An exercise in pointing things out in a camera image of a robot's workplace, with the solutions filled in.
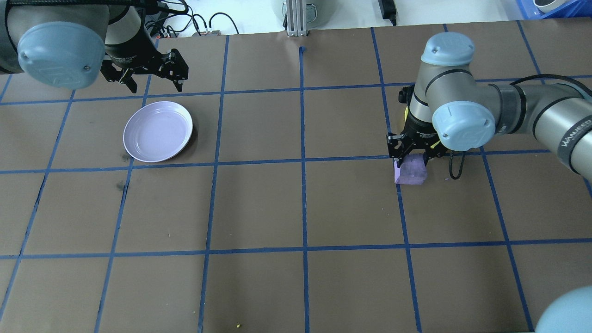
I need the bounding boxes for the lilac round plate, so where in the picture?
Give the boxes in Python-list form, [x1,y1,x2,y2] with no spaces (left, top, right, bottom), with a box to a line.
[123,101,194,163]

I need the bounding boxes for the aluminium frame bar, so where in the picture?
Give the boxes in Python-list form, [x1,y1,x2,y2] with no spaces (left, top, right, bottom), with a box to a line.
[284,0,309,37]

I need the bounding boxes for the black power adapter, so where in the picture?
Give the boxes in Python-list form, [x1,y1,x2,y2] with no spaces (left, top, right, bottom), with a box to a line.
[378,0,399,26]

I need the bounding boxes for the black looped cable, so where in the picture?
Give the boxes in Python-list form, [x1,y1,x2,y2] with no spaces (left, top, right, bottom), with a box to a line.
[208,12,240,35]

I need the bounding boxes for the blue plastic bin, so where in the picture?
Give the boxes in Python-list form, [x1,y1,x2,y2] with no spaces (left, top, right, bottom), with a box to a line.
[516,0,592,20]

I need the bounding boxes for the purple foam block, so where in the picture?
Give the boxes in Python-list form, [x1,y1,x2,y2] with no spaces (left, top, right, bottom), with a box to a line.
[394,154,428,185]

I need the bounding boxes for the grey round bucket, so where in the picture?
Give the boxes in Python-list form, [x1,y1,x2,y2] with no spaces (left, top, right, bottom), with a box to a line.
[281,0,340,27]

